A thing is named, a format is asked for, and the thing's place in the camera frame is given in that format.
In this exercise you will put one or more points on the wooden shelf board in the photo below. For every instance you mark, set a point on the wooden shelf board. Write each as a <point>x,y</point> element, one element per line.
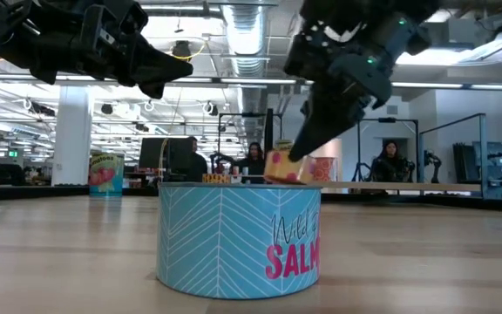
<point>408,186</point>

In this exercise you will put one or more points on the white pillar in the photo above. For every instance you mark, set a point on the white pillar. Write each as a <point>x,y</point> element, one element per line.
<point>72,139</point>

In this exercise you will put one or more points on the black monitor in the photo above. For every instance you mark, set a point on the black monitor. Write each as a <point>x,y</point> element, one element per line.
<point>179,154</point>
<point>151,152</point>

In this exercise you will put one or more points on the teal tomatoes labelled can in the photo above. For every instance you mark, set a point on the teal tomatoes labelled can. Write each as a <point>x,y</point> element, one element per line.
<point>105,174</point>

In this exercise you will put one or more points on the orange snack box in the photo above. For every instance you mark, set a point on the orange snack box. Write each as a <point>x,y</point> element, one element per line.
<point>279,171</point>

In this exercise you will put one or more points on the grey robot workstation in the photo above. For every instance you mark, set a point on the grey robot workstation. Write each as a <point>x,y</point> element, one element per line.
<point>464,161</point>

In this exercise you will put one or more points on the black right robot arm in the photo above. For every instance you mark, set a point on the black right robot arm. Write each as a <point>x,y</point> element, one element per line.
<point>364,6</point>

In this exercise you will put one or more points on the green blue labelled can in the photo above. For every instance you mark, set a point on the green blue labelled can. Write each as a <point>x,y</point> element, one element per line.
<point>284,145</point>

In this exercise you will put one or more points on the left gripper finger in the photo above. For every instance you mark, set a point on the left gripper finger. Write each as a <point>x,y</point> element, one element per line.
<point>154,90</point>
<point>164,67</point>

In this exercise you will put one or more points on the person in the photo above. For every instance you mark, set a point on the person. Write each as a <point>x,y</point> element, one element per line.
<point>390,163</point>
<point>255,163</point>
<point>198,165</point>

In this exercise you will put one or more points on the black round ceiling speaker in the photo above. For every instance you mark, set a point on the black round ceiling speaker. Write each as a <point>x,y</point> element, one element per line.
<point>107,109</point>

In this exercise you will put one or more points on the silver ribbed ceiling duct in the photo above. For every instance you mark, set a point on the silver ribbed ceiling duct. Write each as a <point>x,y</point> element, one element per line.
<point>246,35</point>

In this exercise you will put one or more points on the red orange patterned can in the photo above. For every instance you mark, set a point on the red orange patterned can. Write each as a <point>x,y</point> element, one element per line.
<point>325,170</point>

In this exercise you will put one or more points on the black metal rig frame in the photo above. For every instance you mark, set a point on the black metal rig frame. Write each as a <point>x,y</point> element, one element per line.
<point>483,157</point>

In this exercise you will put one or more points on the teal salmon can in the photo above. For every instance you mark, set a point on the teal salmon can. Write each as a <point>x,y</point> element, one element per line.
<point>216,240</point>

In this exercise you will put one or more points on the black tripod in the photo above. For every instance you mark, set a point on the black tripod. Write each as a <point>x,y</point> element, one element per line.
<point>358,172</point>

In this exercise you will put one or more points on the black background robot arm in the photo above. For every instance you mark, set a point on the black background robot arm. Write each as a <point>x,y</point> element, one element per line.
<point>432,163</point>

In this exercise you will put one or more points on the black ceiling lamp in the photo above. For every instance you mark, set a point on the black ceiling lamp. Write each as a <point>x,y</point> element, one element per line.
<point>181,49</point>

